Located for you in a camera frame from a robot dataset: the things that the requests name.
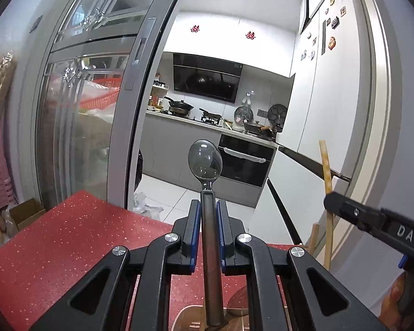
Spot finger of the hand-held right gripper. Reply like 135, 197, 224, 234
323, 191, 388, 231
398, 253, 414, 331

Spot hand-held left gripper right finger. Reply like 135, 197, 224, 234
217, 199, 389, 331

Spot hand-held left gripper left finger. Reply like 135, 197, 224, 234
29, 199, 201, 331

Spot plain wooden chopstick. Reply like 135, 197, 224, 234
307, 223, 321, 253

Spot yellow patterned wooden chopstick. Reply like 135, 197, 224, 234
318, 140, 336, 271

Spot transparent grey spoon dark handle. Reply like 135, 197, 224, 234
187, 139, 225, 328

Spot beige plastic utensil holder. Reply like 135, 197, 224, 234
171, 284, 254, 331

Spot person's right hand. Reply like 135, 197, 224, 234
380, 276, 406, 331

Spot clear plastic bag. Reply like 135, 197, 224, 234
132, 192, 165, 220

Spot black built-in oven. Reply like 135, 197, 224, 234
214, 134, 277, 188

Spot grey kitchen base cabinet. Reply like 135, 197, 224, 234
142, 113, 225, 194

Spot white refrigerator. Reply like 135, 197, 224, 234
248, 0, 378, 249

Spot small black frying pan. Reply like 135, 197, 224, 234
198, 108, 223, 123

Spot round black steamer rack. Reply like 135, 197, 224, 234
234, 105, 254, 125
267, 104, 286, 127

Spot group of condiment bottles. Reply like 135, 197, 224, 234
147, 72, 170, 110

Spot black range hood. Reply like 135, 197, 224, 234
172, 52, 244, 103

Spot red plastic basket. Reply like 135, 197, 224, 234
79, 79, 122, 111

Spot cardboard box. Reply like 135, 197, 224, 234
8, 198, 46, 232

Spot sliding glass door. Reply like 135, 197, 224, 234
34, 0, 195, 214

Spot clear bag of nuts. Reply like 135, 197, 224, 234
0, 52, 18, 118

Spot white wall cabinets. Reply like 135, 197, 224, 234
161, 10, 297, 77

